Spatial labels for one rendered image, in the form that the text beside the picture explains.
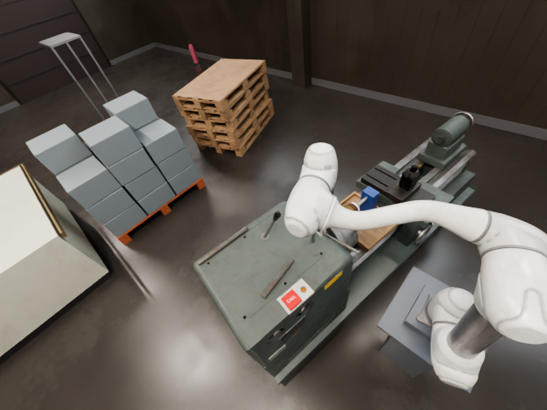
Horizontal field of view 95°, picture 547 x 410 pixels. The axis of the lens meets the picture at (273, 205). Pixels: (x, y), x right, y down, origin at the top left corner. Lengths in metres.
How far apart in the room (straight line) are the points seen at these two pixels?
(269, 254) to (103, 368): 2.05
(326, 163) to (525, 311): 0.56
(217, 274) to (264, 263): 0.21
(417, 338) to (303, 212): 1.13
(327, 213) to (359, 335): 1.75
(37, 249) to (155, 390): 1.48
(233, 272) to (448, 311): 0.95
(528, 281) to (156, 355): 2.45
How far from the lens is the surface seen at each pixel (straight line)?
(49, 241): 2.81
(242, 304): 1.10
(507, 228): 0.90
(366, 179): 1.86
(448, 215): 0.86
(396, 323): 1.62
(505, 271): 0.83
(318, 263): 1.12
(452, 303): 1.38
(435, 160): 2.20
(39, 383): 3.24
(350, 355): 2.30
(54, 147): 3.18
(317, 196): 0.68
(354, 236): 1.35
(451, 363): 1.32
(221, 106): 3.35
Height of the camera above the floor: 2.26
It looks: 49 degrees down
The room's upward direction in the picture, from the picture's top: 13 degrees counter-clockwise
